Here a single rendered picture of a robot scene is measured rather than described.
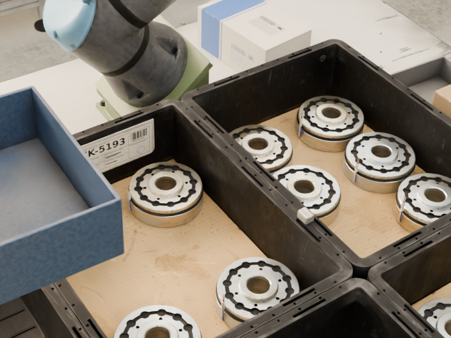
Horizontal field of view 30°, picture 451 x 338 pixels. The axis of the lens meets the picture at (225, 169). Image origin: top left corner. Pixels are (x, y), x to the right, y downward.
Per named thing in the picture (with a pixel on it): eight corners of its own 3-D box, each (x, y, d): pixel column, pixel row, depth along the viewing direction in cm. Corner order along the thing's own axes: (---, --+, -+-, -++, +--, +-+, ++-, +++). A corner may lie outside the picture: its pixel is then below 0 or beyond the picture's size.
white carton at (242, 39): (197, 44, 172) (197, 6, 166) (241, 25, 178) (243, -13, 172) (263, 90, 161) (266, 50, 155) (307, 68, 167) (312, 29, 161)
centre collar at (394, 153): (356, 153, 123) (357, 149, 122) (378, 139, 125) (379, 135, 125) (382, 170, 120) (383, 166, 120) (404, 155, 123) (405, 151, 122)
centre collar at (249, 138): (233, 144, 124) (234, 141, 123) (259, 131, 126) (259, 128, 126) (256, 161, 121) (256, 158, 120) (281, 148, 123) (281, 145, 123)
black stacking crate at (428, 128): (178, 159, 128) (178, 98, 121) (328, 97, 141) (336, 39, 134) (347, 334, 104) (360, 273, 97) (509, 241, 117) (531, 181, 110)
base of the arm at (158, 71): (103, 82, 151) (66, 57, 144) (155, 15, 150) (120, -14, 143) (147, 122, 142) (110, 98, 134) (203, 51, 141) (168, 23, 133)
